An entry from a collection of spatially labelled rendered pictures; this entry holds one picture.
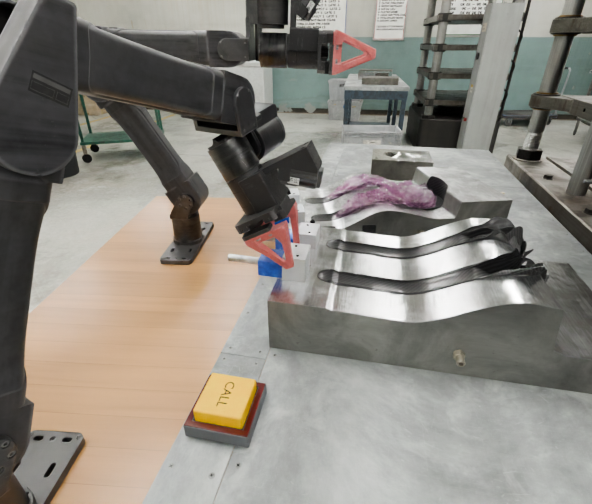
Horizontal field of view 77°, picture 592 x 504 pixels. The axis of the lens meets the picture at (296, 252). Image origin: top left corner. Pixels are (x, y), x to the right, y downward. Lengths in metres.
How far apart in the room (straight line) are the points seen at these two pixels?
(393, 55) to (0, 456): 7.56
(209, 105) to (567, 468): 0.57
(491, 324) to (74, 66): 0.52
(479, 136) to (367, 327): 4.47
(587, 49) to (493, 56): 3.82
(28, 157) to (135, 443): 0.34
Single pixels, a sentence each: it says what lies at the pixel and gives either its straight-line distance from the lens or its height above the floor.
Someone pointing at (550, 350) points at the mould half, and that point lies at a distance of 0.60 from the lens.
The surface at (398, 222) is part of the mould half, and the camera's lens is 0.85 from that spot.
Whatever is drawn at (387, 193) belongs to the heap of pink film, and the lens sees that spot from 0.86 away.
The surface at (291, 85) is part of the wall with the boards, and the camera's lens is 7.80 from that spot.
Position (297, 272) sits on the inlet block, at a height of 0.91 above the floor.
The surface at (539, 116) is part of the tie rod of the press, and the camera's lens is 1.82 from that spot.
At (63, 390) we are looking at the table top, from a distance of 0.63.
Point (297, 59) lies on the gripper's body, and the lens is 0.74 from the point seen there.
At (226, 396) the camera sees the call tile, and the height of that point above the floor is 0.84.
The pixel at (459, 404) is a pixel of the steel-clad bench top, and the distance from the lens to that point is 0.57.
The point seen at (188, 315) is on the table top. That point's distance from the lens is 0.68.
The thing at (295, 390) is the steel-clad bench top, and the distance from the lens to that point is 0.54.
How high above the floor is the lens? 1.21
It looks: 29 degrees down
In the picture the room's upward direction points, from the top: straight up
